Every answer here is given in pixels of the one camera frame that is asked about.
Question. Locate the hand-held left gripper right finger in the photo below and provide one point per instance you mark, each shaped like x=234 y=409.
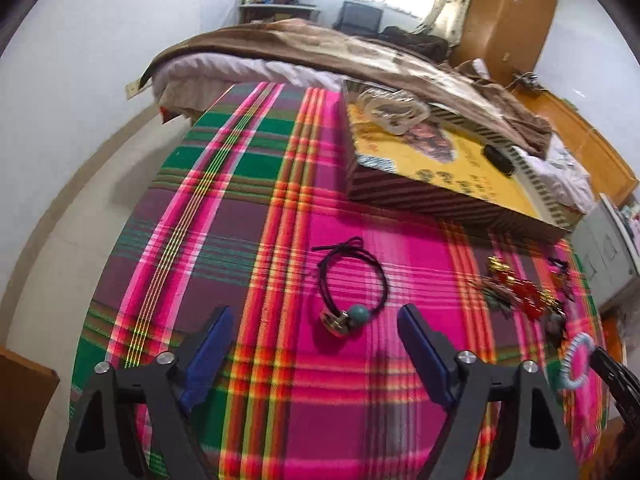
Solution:
x=425 y=355

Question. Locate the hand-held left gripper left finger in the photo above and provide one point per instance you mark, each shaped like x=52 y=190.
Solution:
x=207 y=355

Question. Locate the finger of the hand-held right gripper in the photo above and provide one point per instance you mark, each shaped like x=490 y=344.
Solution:
x=617 y=377

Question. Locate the yellow box with striped sides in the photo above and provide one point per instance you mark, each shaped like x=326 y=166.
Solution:
x=390 y=152

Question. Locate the black hair clip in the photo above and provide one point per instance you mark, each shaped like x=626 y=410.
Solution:
x=559 y=266

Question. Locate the grey nightstand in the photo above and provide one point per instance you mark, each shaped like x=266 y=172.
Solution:
x=605 y=250

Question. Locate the pink green plaid cloth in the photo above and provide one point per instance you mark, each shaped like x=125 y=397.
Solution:
x=280 y=240

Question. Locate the wooden board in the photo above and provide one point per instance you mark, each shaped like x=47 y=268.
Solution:
x=25 y=390

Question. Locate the black wristband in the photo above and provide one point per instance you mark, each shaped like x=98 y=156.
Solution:
x=496 y=157

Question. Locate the wooden headboard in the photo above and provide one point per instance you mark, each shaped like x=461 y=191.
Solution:
x=590 y=140

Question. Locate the beige mattress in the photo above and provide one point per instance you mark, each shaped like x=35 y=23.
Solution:
x=185 y=97

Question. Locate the clear plastic hair claw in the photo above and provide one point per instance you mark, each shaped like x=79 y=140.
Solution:
x=365 y=100

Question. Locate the brown blanket bed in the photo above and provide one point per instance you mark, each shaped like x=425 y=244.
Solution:
x=240 y=67

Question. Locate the power strip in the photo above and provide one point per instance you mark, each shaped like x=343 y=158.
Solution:
x=525 y=79

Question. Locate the dark cloth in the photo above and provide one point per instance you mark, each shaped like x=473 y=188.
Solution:
x=415 y=40

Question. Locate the brown blanket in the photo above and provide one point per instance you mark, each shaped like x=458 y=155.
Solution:
x=300 y=45

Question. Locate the black office chair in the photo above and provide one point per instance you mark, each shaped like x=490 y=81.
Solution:
x=357 y=17

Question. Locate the wooden wardrobe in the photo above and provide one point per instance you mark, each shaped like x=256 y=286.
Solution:
x=505 y=20

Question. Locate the white desk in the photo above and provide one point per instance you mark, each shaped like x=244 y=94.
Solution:
x=280 y=8

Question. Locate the patterned curtain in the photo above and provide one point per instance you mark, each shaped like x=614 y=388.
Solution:
x=450 y=0

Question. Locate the wall outlet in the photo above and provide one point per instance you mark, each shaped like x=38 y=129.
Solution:
x=131 y=90

